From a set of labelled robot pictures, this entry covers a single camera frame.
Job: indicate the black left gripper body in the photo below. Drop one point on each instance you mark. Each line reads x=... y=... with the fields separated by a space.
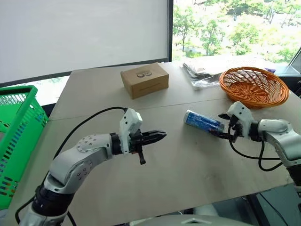
x=136 y=144

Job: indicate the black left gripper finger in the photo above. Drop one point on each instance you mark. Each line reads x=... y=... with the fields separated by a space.
x=152 y=139
x=154 y=133

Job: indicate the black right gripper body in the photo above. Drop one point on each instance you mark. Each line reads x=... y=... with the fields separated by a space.
x=237 y=129

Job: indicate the blue printed can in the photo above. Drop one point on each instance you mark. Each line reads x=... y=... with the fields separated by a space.
x=200 y=120

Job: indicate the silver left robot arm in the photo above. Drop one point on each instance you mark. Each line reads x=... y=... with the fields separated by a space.
x=70 y=164

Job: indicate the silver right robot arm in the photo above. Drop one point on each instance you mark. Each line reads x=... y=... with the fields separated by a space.
x=277 y=131

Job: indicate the orange wicker basket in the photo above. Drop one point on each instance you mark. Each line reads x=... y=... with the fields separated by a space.
x=254 y=90

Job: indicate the green plastic basket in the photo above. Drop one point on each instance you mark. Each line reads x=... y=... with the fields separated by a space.
x=21 y=131

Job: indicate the clear plastic bag pile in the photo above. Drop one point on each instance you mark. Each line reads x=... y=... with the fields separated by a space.
x=200 y=75

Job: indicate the brown cardboard box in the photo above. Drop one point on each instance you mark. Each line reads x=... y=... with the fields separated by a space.
x=145 y=80

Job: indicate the small purple object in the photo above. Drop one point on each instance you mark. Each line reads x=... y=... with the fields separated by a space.
x=270 y=70

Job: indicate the black table leg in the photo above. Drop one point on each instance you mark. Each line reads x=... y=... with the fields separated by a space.
x=252 y=209

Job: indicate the white roller blind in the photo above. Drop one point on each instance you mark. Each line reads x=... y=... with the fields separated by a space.
x=82 y=33

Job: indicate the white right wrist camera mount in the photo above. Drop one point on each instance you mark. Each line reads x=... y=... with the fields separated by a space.
x=242 y=113

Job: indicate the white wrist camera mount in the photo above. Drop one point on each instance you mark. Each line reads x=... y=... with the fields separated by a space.
x=129 y=120
x=242 y=113

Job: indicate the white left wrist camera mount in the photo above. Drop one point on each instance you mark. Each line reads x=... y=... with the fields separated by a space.
x=129 y=120

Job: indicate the black window frame post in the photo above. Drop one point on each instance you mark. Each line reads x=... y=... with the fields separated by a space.
x=170 y=28

